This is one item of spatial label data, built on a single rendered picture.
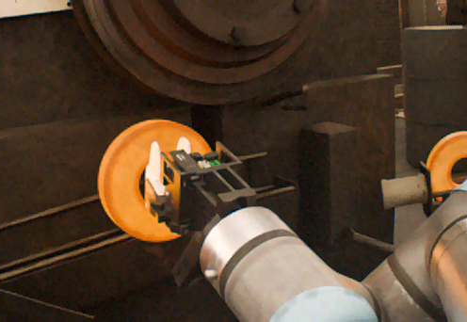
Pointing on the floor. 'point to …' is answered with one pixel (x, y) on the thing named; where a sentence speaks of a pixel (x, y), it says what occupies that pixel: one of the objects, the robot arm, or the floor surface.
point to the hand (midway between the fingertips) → (157, 167)
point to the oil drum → (438, 88)
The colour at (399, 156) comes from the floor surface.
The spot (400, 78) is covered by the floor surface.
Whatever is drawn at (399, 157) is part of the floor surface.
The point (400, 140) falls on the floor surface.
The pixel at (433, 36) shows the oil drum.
